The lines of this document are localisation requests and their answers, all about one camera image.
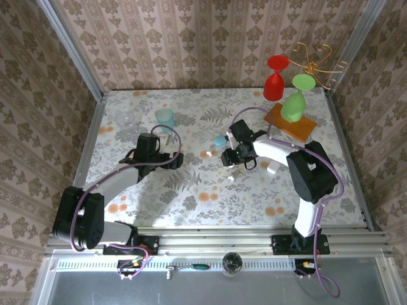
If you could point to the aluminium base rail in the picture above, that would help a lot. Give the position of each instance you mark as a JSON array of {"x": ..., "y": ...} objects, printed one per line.
[{"x": 216, "y": 241}]

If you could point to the green plastic wine glass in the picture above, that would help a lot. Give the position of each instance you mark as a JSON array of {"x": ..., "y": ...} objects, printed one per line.
[{"x": 294, "y": 106}]

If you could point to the red plastic wine glass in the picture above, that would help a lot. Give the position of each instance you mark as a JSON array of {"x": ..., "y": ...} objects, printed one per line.
[{"x": 273, "y": 85}]

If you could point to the aluminium frame post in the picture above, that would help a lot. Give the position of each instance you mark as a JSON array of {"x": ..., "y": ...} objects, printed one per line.
[
  {"x": 75, "y": 54},
  {"x": 353, "y": 47}
]

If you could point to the black power connector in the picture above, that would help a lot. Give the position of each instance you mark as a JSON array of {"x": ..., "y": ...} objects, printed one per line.
[
  {"x": 302, "y": 270},
  {"x": 127, "y": 265}
]

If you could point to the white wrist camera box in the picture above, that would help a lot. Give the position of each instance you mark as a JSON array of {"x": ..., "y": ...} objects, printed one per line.
[
  {"x": 231, "y": 139},
  {"x": 163, "y": 138}
]

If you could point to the aluminium side rail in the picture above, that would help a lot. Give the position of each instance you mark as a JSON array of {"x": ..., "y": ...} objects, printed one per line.
[
  {"x": 350, "y": 159},
  {"x": 83, "y": 159}
]

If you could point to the teal translucent cup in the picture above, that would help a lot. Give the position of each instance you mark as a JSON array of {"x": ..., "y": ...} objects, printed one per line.
[{"x": 165, "y": 117}]

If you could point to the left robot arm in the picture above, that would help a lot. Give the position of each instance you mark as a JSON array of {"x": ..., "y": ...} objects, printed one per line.
[{"x": 89, "y": 222}]

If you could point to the gold glass rack wooden base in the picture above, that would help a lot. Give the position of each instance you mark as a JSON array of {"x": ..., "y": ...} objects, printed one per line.
[{"x": 302, "y": 130}]

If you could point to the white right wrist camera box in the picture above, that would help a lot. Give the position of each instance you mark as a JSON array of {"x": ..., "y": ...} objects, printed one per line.
[{"x": 231, "y": 139}]

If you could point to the grey metal panel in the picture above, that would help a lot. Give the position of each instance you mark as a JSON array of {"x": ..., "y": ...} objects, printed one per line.
[{"x": 203, "y": 292}]

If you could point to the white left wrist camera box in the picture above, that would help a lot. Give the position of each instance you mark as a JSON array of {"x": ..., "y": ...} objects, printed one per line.
[{"x": 163, "y": 138}]

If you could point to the floral patterned table cover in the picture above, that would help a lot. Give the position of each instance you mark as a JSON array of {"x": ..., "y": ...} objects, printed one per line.
[{"x": 190, "y": 216}]

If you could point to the white squarish earbud charging case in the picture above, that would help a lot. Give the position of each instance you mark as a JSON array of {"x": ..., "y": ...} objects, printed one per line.
[{"x": 271, "y": 167}]

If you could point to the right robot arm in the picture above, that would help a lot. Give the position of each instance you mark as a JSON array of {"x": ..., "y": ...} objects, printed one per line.
[{"x": 311, "y": 171}]

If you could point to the small metal fitting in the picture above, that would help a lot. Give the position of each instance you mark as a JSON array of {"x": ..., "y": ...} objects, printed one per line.
[{"x": 169, "y": 274}]

